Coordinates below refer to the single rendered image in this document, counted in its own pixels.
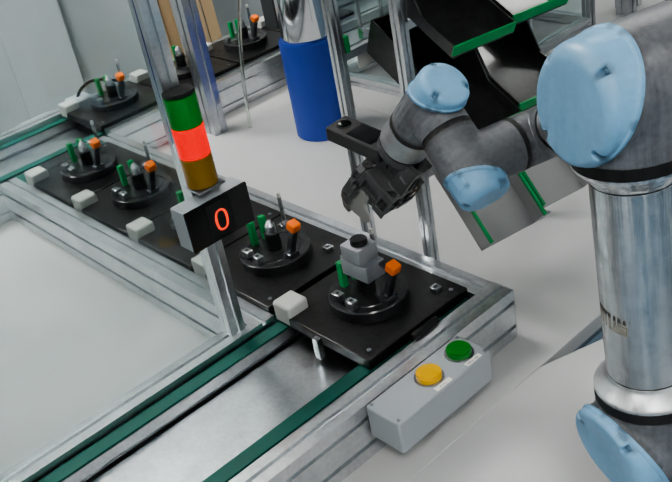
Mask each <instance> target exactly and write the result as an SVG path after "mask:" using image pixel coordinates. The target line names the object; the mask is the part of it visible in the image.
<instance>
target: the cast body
mask: <svg viewBox="0 0 672 482"><path fill-rule="evenodd" d="M340 249H341V254H342V255H340V258H341V259H340V260H341V266H342V271H343V273H344V274H347V275H349V276H351V277H353V278H355V279H358V280H360V281H362V282H364V283H367V284H369V283H371V282H372V281H374V280H375V279H377V278H378V277H380V276H381V275H383V274H384V273H385V272H386V271H385V270H384V269H382V268H381V267H380V266H379V265H378V264H379V262H381V261H382V260H384V258H382V257H380V256H378V250H377V245H376V241H375V240H372V239H370V238H367V236H366V235H364V234H356V235H353V236H352V237H351V238H350V239H349V240H347V241H345V242H344V243H342V244H341V245H340Z"/></svg>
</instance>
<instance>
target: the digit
mask: <svg viewBox="0 0 672 482"><path fill-rule="evenodd" d="M204 209H205V212H206V216H207V219H208V223H209V227H210V230H211V234H212V237H213V241H214V240H216V239H217V238H219V237H221V236H223V235H224V234H226V233H228V232H230V231H231V230H233V229H235V228H237V224H236V220H235V217H234V213H233V209H232V205H231V201H230V197H229V195H227V196H225V197H223V198H221V199H220V200H218V201H216V202H214V203H212V204H210V205H209V206H207V207H205V208H204Z"/></svg>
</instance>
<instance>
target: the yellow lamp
mask: <svg viewBox="0 0 672 482"><path fill-rule="evenodd" d="M180 163H181V166H182V170H183V173H184V177H185V180H186V184H187V187H188V188H189V189H191V190H203V189H207V188H209V187H211V186H213V185H215V184H216V183H217V182H218V179H219V178H218V175H217V171H216V167H215V163H214V159H213V156H212V152H210V153H209V154H208V155H207V156H206V157H204V158H202V159H199V160H195V161H183V160H181V159H180Z"/></svg>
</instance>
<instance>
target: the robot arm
mask: <svg viewBox="0 0 672 482"><path fill-rule="evenodd" d="M469 94H470V92H469V84H468V81H467V79H466V78H465V76H464V75H463V74H462V73H461V72H460V71H459V70H457V69H456V68H454V67H453V66H450V65H448V64H444V63H431V64H429V65H427V66H425V67H423V68H422V69H421V70H420V72H419V73H418V74H417V76H416V77H415V79H414V80H413V81H411V82H410V83H409V85H408V87H407V90H406V92H405V94H404V95H403V97H402V99H401V100H400V102H399V103H398V105H397V107H396V108H395V110H394V111H393V113H392V114H391V116H390V117H389V119H388V120H387V122H386V124H385V125H384V127H383V128H382V130H379V129H377V128H374V127H372V126H370V125H367V124H365V123H362V122H360V121H358V120H355V119H353V118H350V117H348V116H344V117H342V118H341V119H339V120H337V121H336V122H334V123H333V124H331V125H329V126H328V127H326V134H327V139H328V140H329V141H331V142H333V143H335V144H337V145H340V146H342V147H344V148H346V149H348V150H351V151H353V152H355V153H357V154H360V155H362V156H364V157H366V159H365V160H364V161H362V162H361V163H360V164H359V165H358V166H357V167H356V168H355V169H354V171H353V172H352V173H351V177H349V179H348V181H347V182H346V184H345V185H344V186H343V188H342V190H341V198H342V203H343V206H344V208H345V209H346V210H347V211H348V212H350V211H351V210H352V211H353V212H354V213H355V214H356V215H357V216H358V217H360V218H361V219H362V220H363V221H364V222H366V223H369V222H370V221H371V216H370V214H369V212H368V209H367V206H366V204H367V203H368V204H369V205H371V206H372V209H373V211H374V212H375V213H376V214H377V215H378V217H379V218H380V219H382V218H383V217H384V215H386V214H387V213H389V212H390V211H392V210H394V209H398V208H400V207H401V206H403V205H405V204H406V203H408V202H409V201H410V200H412V199H413V197H414V196H415V195H416V193H417V192H418V191H419V189H420V188H421V187H422V185H423V184H424V183H425V182H424V181H423V180H422V179H421V176H423V175H424V174H426V173H427V172H429V171H430V170H431V168H432V167H433V166H434V168H435V169H436V171H437V173H438V174H439V176H440V178H441V179H442V181H443V185H444V187H445V188H446V190H448V191H449V192H450V194H451V195H452V197H453V198H454V200H455V201H456V203H457V204H458V206H459V207H460V208H461V209H462V210H464V211H468V212H472V211H477V210H480V209H482V208H485V207H487V206H488V205H489V204H491V203H493V202H495V201H497V200H498V199H500V198H501V197H502V196H503V195H504V194H505V193H506V192H507V191H508V189H509V187H510V181H509V179H508V178H509V177H511V176H513V175H516V174H518V173H520V172H523V171H524V170H527V169H529V168H531V167H533V166H536V165H538V164H540V163H543V162H545V161H548V160H550V159H552V158H555V157H557V156H559V157H560V158H561V159H562V160H564V161H565V162H566V163H568V164H570V167H571V169H572V170H573V172H574V173H575V174H576V175H578V176H579V177H581V178H582V179H584V180H586V181H587V182H588V190H589V200H590V210H591V220H592V230H593V241H594V251H595V261H596V271H597V281H598V291H599V301H600V312H601V322H602V332H603V342H604V352H605V359H604V360H603V361H602V362H601V363H600V364H599V365H598V367H597V369H596V370H595V373H594V377H593V383H594V394H595V400H594V402H592V403H591V404H585V405H583V408H582V409H580V410H579V411H578V412H577V414H576V419H575V421H576V427H577V431H578V434H579V436H580V439H581V441H582V443H583V445H584V447H585V449H586V450H587V452H588V454H589V455H590V457H591V458H592V460H593V461H594V462H595V464H596V465H597V466H598V468H599V469H600V470H601V471H602V472H603V474H604V475H605V476H606V477H607V478H608V479H609V480H610V481H611V482H672V0H664V1H662V2H659V3H657V4H654V5H652V6H649V7H647V8H644V9H641V10H639V11H636V12H634V13H631V14H628V15H626V16H623V17H621V18H618V19H616V20H613V21H610V22H608V23H601V24H597V25H594V26H591V27H589V28H587V29H585V30H584V31H582V32H581V33H580V34H578V35H577V36H574V37H572V38H570V39H568V40H566V41H564V42H562V43H561V44H559V45H558V46H557V47H556V48H555V49H554V50H553V51H552V53H551V54H550V55H549V56H548V57H547V58H546V60H545V62H544V64H543V66H542V68H541V71H540V75H539V79H538V84H537V105H536V106H534V107H532V108H529V109H527V110H525V111H522V112H520V113H518V114H515V115H513V116H510V117H508V118H505V119H503V120H501V121H498V122H496V123H494V124H491V125H489V126H486V127H484V128H481V129H479V130H478V129H477V128H476V126H475V124H474V123H473V121H472V120H471V118H470V117H469V115H468V113H467V112H466V110H465V109H464V107H465V105H466V103H467V100H468V97H469ZM426 156H428V157H429V159H430V161H431V162H432V164H433V166H432V165H431V164H430V163H429V162H428V160H427V159H426V158H425V157H426Z"/></svg>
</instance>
